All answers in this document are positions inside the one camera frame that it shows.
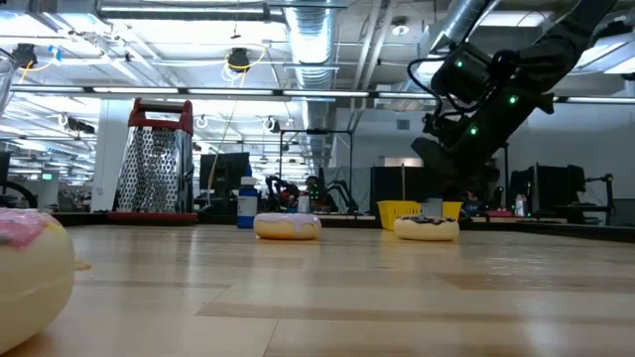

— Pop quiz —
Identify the pink frosted toy donut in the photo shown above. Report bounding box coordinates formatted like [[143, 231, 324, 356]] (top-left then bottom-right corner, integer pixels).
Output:
[[0, 206, 76, 354]]

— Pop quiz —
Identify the black equipment stand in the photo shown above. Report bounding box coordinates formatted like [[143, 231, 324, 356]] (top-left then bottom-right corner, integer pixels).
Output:
[[584, 173, 617, 227]]

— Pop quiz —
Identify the black aluminium table frame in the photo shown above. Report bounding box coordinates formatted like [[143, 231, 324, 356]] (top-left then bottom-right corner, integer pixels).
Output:
[[0, 210, 635, 244]]

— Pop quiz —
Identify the purple frosted toy donut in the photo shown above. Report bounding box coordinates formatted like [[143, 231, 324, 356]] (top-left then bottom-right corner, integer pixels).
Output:
[[253, 212, 322, 242]]

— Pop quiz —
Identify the black partition panel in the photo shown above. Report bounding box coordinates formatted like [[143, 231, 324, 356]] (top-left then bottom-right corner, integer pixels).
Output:
[[369, 166, 450, 215]]

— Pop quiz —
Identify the black crossbar with lights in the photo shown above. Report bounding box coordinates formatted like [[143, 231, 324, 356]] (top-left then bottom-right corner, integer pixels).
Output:
[[9, 84, 635, 105]]

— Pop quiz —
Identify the black computer monitor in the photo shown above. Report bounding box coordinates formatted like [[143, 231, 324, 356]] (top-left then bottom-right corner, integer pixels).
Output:
[[198, 152, 251, 192]]

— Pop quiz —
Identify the metal box grater red handle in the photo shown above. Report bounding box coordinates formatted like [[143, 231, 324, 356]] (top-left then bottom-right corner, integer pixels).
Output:
[[107, 96, 198, 225]]

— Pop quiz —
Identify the yellow plastic basket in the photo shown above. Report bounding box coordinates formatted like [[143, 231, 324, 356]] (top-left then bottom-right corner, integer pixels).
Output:
[[376, 199, 463, 232]]

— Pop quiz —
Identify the black ceiling cable reel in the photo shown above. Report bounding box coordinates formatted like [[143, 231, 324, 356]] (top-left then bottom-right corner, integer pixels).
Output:
[[10, 43, 39, 69], [226, 47, 252, 74]]

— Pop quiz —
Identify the silver ventilation duct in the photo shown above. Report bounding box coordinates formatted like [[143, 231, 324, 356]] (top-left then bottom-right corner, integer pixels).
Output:
[[283, 0, 343, 170], [416, 0, 500, 65]]

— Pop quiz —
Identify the chocolate frosted toy donut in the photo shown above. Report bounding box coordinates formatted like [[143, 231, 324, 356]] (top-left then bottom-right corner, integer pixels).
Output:
[[393, 215, 460, 243]]

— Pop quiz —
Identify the clear plastic bin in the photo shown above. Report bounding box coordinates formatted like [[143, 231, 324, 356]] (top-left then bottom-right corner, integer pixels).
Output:
[[0, 47, 17, 118]]

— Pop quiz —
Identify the blue food colouring bottle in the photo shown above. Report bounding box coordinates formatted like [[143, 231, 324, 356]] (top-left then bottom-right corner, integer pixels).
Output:
[[236, 165, 260, 230]]

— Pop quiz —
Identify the black gantry frame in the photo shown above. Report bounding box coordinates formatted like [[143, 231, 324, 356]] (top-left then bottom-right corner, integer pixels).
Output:
[[278, 129, 355, 214], [501, 142, 511, 202]]

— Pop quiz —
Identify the person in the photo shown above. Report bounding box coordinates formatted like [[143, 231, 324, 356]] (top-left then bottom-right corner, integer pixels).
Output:
[[303, 175, 326, 213]]

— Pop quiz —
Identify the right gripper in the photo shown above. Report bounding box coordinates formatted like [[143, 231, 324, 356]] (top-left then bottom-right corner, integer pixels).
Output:
[[410, 106, 502, 204]]

